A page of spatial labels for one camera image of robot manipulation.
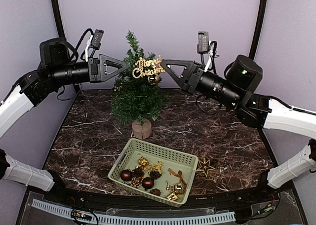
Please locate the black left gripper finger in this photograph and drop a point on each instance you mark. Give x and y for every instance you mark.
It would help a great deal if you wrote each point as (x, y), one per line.
(110, 61)
(110, 71)

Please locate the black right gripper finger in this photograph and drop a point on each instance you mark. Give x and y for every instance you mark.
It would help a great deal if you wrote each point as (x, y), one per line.
(182, 79)
(168, 64)

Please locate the white slotted cable duct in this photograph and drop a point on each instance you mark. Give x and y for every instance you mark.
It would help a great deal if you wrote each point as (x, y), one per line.
(82, 217)

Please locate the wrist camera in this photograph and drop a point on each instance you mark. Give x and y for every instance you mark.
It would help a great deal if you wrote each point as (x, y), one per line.
(93, 44)
(207, 50)

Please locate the cream perforated plastic basket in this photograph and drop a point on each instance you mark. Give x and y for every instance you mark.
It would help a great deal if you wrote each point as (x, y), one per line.
(176, 160)

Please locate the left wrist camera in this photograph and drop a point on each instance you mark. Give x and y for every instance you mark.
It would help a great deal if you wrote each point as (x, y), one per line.
(93, 44)

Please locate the gold bead cluster ornament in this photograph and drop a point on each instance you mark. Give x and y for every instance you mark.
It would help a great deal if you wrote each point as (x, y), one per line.
(136, 182)

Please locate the gold gift box ornament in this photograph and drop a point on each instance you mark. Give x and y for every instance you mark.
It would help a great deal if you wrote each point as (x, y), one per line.
(143, 162)
(172, 197)

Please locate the black corner frame post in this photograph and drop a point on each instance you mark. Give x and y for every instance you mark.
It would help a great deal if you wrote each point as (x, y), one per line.
(58, 18)

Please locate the pine cone ornament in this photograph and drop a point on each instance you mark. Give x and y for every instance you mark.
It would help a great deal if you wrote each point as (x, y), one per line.
(155, 175)
(155, 192)
(138, 172)

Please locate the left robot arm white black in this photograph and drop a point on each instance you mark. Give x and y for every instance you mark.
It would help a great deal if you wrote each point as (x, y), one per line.
(28, 92)

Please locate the gold star ornament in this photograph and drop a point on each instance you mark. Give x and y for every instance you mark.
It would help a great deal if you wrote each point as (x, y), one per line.
(205, 167)

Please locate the small green christmas tree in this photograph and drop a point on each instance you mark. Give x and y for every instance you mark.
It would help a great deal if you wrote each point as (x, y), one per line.
(138, 102)

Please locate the gold reindeer ornament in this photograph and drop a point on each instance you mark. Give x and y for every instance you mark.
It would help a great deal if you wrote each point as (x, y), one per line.
(154, 167)

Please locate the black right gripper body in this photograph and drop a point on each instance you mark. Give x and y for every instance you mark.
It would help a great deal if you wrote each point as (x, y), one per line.
(227, 94)

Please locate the brown ball ornament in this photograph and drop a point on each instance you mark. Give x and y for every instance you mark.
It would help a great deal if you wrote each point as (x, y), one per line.
(126, 175)
(148, 183)

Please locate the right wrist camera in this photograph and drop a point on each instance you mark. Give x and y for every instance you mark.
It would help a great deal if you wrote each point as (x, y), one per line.
(207, 50)

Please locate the brown ball ornament front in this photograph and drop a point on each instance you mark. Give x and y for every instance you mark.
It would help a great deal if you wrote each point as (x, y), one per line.
(126, 175)

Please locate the gold berry sprig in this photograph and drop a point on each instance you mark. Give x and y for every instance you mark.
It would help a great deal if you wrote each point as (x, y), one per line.
(118, 87)

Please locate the shiny gold ball ornament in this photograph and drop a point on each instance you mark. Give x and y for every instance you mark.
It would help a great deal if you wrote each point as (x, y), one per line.
(179, 188)

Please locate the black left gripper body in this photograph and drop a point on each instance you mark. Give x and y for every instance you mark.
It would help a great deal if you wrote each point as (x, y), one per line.
(62, 75)

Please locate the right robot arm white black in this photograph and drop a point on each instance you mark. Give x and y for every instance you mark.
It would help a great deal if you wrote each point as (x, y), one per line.
(269, 112)

